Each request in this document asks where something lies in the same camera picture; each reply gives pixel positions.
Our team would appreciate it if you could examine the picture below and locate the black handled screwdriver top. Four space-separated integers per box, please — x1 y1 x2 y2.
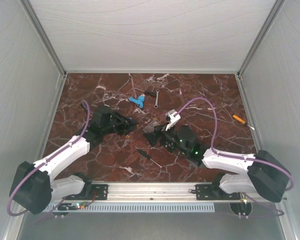
135 88 157 97

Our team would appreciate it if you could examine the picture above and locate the silver combination wrench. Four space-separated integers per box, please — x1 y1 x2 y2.
153 89 160 109

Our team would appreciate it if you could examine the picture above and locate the orange handled screwdriver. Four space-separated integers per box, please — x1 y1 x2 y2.
233 114 255 131

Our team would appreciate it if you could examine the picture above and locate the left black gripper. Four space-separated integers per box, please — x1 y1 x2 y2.
102 111 140 137

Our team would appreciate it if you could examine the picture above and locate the aluminium mounting rail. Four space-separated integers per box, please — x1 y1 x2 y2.
52 181 243 203

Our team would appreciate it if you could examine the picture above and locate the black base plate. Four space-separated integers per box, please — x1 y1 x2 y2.
65 183 109 201
190 184 241 201

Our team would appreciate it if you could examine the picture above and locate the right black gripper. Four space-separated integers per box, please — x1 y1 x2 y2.
143 121 189 156

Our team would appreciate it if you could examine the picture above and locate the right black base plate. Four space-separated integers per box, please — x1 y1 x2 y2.
190 184 241 201

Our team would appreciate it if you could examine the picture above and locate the small black screwdriver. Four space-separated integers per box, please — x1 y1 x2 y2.
137 148 162 168

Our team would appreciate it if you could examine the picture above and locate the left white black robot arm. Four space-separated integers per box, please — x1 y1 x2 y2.
6 105 138 217

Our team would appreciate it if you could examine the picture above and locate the blue plastic fitting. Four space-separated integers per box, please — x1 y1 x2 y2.
128 94 145 109

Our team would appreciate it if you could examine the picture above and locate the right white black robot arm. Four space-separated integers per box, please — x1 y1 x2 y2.
143 125 290 203

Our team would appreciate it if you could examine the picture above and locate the grey slotted cable duct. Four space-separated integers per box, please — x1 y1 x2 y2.
54 202 215 213

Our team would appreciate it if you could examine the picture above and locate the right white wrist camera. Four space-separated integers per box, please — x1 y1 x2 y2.
165 109 181 131

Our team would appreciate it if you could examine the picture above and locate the black fuse box base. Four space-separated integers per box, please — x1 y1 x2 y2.
160 136 178 153

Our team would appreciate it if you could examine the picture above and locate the clear plastic fuse box cover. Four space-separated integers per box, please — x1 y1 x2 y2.
143 120 160 133

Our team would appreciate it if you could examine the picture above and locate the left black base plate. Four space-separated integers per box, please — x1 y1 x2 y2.
65 183 109 201

